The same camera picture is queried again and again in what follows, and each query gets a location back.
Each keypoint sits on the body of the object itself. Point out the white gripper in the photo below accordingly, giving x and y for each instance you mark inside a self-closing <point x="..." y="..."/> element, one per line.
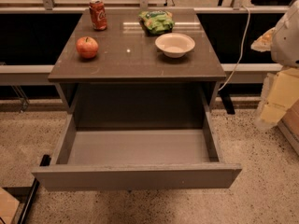
<point x="287" y="44"/>

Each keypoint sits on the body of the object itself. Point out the red apple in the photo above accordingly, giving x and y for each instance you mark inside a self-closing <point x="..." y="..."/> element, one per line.
<point x="87" y="47"/>

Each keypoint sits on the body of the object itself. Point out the grey cabinet with top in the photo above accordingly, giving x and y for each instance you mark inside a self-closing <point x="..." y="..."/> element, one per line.
<point x="130" y="84"/>

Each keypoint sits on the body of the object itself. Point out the open grey top drawer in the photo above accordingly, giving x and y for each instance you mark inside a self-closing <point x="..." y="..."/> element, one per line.
<point x="127" y="138"/>

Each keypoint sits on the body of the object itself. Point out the white bowl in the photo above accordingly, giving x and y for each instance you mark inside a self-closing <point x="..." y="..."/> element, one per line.
<point x="174" y="45"/>

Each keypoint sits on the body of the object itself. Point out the green chip bag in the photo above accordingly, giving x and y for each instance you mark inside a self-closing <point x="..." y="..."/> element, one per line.
<point x="157" y="22"/>

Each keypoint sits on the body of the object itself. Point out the red cola can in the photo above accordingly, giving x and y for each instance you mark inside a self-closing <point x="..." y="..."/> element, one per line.
<point x="98" y="15"/>

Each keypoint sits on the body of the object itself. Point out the black floor rail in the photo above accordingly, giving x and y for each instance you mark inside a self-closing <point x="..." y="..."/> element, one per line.
<point x="30" y="197"/>

